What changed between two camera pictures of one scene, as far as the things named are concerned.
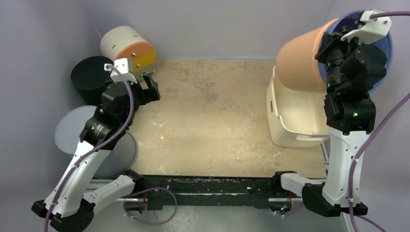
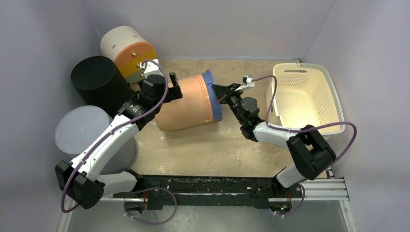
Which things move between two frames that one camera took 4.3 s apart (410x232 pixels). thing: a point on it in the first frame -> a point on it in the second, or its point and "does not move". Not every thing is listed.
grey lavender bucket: [120, 160] does not move
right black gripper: [329, 44] -> [222, 94]
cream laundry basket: [297, 115] does not move
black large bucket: [90, 79] does not move
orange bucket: [297, 68] -> [193, 108]
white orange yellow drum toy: [125, 42] does not move
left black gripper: [150, 94] -> [174, 93]
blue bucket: [348, 20] -> [216, 106]
